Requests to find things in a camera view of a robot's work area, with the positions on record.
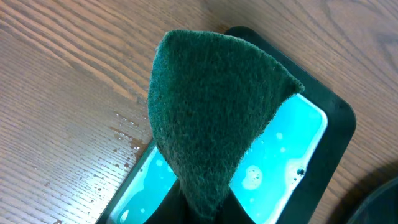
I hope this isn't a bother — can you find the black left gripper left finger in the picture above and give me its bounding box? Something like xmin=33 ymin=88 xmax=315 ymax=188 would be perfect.
xmin=144 ymin=180 xmax=189 ymax=224

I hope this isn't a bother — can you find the green yellow scrub sponge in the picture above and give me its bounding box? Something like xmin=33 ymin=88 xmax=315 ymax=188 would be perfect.
xmin=147 ymin=30 xmax=305 ymax=223

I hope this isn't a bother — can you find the round black serving tray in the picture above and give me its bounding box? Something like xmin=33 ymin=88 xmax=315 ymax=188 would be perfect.
xmin=346 ymin=177 xmax=397 ymax=224

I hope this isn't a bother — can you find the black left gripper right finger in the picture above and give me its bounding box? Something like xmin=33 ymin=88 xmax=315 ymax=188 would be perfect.
xmin=217 ymin=188 xmax=254 ymax=224

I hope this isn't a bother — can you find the black rectangular soap water tray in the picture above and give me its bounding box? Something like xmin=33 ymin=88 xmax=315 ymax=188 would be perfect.
xmin=99 ymin=26 xmax=356 ymax=223

